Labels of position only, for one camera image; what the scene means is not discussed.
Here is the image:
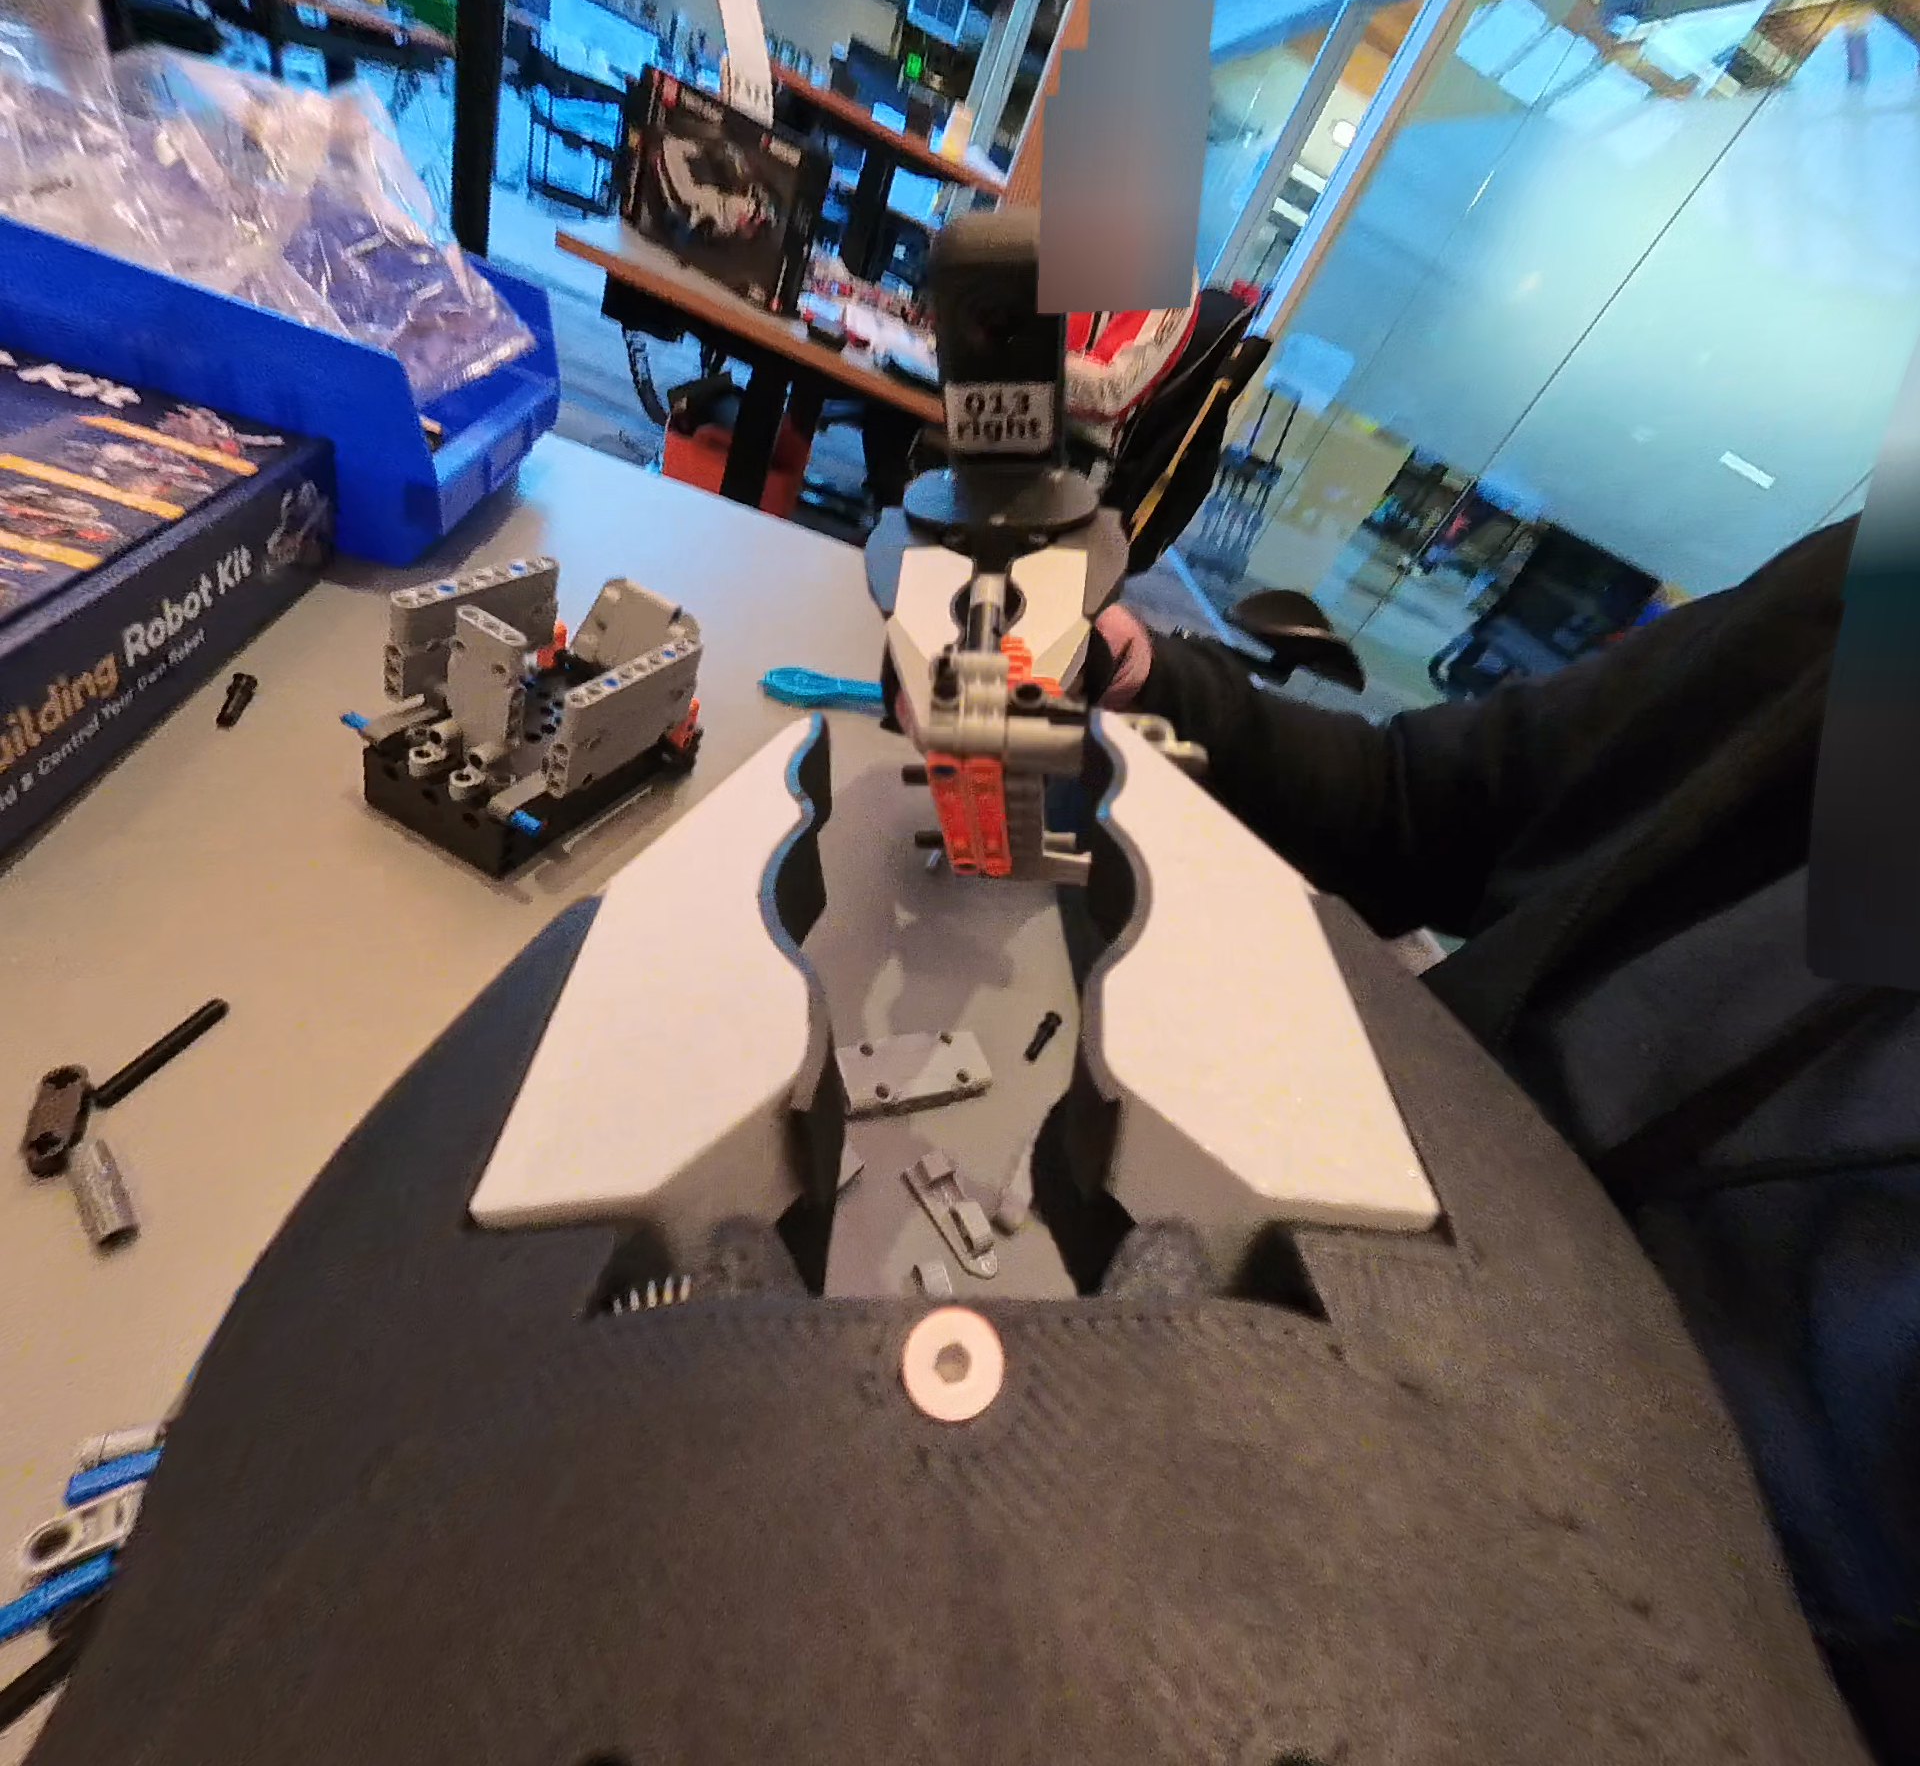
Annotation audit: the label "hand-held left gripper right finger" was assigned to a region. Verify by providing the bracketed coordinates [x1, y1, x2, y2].
[1076, 712, 1443, 1244]

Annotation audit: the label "small orange grey subassembly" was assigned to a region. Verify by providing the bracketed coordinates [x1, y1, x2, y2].
[756, 663, 896, 718]

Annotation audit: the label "clear plastic bags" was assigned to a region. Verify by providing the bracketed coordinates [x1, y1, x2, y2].
[0, 0, 543, 387]

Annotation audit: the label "blue storage bin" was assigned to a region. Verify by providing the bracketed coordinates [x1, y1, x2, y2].
[0, 214, 563, 568]

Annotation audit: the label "wooden work table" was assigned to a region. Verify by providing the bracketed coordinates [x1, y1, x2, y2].
[556, 222, 963, 509]

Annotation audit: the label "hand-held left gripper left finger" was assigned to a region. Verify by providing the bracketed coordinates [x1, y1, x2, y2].
[472, 718, 842, 1244]

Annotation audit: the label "black display box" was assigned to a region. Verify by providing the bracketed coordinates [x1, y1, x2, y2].
[622, 72, 833, 268]

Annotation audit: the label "grey beam with black pin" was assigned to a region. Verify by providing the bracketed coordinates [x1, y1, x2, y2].
[916, 642, 1098, 779]

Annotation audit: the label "black angled axle piece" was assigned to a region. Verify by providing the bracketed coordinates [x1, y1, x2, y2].
[25, 1002, 234, 1178]

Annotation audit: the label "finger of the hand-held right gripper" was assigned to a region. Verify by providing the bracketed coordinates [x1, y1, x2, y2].
[1006, 553, 1111, 704]
[879, 553, 976, 723]

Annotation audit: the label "grey pin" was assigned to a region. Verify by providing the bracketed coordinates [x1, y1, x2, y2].
[72, 1144, 143, 1253]

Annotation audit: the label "light grey panel piece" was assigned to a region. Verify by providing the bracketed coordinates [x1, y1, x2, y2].
[835, 1026, 998, 1123]

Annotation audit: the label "grey black robot model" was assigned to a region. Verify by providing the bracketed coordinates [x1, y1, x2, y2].
[362, 558, 715, 883]

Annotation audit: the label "small grey bracket piece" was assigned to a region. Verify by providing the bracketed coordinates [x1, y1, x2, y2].
[901, 1157, 1006, 1272]

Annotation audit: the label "person's right hand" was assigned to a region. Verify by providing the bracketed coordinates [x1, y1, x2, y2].
[1088, 596, 1208, 762]

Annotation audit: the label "person's right forearm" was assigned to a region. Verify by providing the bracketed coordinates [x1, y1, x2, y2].
[1156, 523, 1861, 944]

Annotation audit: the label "blue robot kit box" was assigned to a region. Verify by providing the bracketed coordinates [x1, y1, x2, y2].
[0, 342, 339, 883]

